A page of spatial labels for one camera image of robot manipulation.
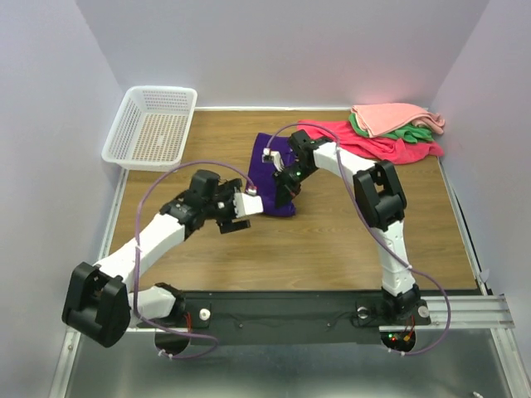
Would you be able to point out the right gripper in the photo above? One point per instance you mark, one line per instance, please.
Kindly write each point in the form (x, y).
(285, 190)

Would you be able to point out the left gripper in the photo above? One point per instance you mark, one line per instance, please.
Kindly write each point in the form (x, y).
(226, 225)

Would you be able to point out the purple towel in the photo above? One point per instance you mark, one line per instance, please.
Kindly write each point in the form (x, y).
(262, 174)

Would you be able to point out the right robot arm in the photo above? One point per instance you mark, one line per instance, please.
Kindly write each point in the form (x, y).
(378, 198)

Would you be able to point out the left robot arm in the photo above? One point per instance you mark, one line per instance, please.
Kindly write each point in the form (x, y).
(104, 299)

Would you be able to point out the hot pink towel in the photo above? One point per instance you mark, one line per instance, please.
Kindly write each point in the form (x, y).
(396, 151)

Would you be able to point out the salmon pink towel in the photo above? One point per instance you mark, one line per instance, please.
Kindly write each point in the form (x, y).
(380, 119)

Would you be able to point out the white plastic basket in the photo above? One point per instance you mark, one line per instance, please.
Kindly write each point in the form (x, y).
(150, 128)

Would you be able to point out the green towel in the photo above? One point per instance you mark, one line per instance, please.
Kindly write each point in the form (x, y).
(408, 133)

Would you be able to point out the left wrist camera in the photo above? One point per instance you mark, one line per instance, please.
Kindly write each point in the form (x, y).
(246, 205)

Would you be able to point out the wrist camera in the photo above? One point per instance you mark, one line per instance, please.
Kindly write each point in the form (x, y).
(246, 205)
(275, 158)

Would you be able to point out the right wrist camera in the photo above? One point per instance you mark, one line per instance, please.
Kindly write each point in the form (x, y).
(275, 158)

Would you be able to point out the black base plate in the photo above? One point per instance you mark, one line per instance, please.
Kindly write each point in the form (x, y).
(294, 317)

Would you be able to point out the aluminium frame rail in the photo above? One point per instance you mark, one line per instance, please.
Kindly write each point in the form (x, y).
(466, 312)

